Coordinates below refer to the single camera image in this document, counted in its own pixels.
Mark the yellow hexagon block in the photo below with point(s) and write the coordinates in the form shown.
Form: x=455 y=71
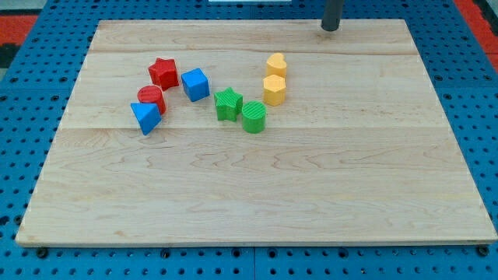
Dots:
x=274 y=90

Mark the green star block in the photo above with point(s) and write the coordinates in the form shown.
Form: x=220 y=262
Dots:
x=228 y=104

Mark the blue triangle block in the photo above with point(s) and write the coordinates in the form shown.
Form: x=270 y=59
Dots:
x=147 y=115

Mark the green cylinder block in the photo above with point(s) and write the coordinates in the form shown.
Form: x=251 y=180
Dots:
x=253 y=117

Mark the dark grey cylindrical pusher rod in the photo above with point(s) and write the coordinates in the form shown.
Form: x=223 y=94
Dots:
x=332 y=15

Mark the blue cube block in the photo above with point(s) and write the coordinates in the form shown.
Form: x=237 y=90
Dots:
x=196 y=84

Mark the red star block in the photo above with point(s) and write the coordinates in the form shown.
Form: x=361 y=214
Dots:
x=163 y=73

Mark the red cylinder block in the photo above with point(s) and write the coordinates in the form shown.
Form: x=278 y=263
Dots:
x=152 y=94

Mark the light wooden board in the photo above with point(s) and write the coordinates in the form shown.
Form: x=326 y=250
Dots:
x=359 y=154

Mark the yellow heart block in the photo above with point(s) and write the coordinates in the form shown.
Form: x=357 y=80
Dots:
x=276 y=65

